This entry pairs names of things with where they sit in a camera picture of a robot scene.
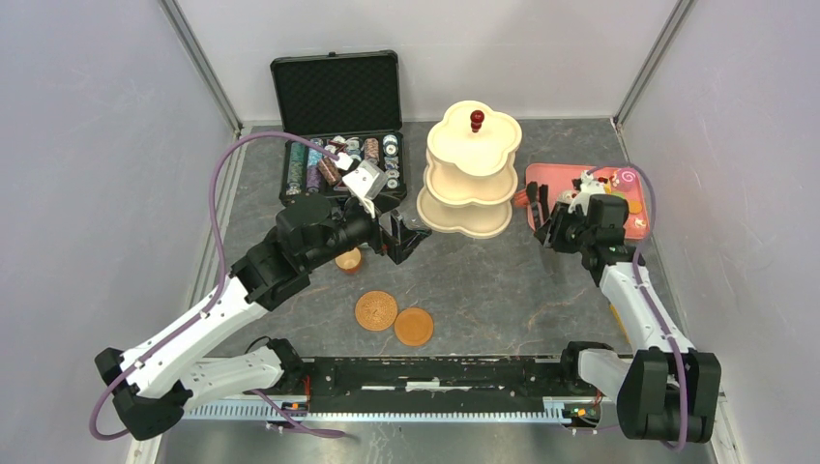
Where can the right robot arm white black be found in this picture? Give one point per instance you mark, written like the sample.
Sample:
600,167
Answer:
668,391

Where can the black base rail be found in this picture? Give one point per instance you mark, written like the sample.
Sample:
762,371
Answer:
417,385

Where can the cream three-tier serving stand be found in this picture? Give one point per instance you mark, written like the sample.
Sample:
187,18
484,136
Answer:
469,178

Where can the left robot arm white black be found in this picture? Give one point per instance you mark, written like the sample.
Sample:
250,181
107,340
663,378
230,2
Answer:
154,384

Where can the orange wooden cup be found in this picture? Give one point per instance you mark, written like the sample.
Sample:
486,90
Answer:
350,261

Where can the patterned round wooden coaster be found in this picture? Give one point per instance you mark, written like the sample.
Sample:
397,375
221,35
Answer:
376,311

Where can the black poker chip case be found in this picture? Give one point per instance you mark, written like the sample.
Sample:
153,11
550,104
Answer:
347,96

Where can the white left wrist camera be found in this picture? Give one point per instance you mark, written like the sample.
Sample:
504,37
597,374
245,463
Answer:
364,181

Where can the pink plastic tray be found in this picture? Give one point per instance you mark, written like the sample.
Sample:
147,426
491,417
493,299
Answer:
571,184

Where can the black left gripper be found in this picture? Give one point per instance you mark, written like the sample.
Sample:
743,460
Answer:
403,239

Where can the black serving tongs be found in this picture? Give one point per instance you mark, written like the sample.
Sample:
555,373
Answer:
537,202

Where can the pink layered cake slice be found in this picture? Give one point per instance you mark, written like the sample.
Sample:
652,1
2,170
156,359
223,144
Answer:
521,199

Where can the plain round wooden coaster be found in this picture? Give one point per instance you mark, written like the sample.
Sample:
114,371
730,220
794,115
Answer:
414,326

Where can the yellow toy brick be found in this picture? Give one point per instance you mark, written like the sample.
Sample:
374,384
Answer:
619,320

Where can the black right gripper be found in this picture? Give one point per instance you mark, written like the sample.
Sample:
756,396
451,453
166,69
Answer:
549,234

